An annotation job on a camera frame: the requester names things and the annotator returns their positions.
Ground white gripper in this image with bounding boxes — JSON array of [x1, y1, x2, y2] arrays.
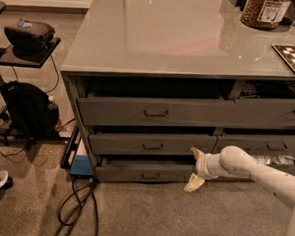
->
[[183, 147, 222, 192]]

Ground grey drawer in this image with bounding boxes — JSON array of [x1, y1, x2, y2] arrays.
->
[[213, 134, 295, 157], [94, 155, 196, 184], [224, 77, 295, 132], [88, 133, 216, 156], [217, 153, 295, 181], [76, 94, 235, 127]]

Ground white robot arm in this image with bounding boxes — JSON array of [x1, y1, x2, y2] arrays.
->
[[184, 146, 295, 236]]

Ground white items in drawer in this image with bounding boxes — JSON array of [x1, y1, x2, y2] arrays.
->
[[253, 155, 295, 166]]

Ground grey cabinet with glossy top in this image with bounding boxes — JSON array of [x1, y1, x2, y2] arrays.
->
[[61, 0, 295, 177]]

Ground blue box on floor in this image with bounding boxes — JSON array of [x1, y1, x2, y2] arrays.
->
[[70, 155, 93, 177]]

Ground clear jar of nuts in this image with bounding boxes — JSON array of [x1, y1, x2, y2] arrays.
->
[[241, 0, 291, 30]]

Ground black backpack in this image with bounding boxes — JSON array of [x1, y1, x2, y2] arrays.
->
[[0, 81, 60, 137]]

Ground blue cloth on pouch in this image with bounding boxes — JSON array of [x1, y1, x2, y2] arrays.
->
[[18, 20, 32, 28]]

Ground black side stand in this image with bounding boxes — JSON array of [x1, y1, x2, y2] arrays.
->
[[0, 1, 87, 171]]

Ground black floor cables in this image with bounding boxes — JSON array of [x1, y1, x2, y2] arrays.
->
[[52, 175, 103, 236]]

